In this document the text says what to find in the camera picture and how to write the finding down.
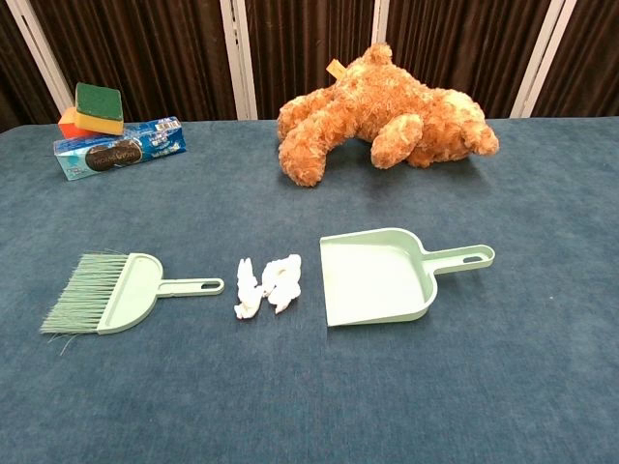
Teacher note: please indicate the brown fabric screen panel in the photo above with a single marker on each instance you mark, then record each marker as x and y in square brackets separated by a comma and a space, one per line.
[459, 43]
[145, 58]
[309, 38]
[9, 72]
[590, 58]

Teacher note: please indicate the mint green dustpan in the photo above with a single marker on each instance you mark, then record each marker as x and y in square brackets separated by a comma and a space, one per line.
[372, 280]

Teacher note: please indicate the brown plush teddy bear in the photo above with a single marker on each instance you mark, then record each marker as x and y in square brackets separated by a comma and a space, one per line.
[367, 106]

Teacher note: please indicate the white paper scrap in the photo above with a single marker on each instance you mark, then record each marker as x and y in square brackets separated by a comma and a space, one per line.
[247, 290]
[283, 285]

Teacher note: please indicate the green and yellow sponge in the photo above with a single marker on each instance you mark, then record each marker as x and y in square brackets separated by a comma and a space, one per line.
[99, 104]

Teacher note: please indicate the blue felt table cover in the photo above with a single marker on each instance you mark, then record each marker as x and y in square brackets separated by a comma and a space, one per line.
[309, 386]

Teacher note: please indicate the mint green hand brush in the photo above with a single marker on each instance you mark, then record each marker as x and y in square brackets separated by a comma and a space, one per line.
[130, 295]

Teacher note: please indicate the orange sponge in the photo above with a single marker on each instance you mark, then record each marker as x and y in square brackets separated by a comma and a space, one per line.
[67, 125]

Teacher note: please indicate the blue cookie box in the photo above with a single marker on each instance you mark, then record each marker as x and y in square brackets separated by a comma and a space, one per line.
[121, 154]

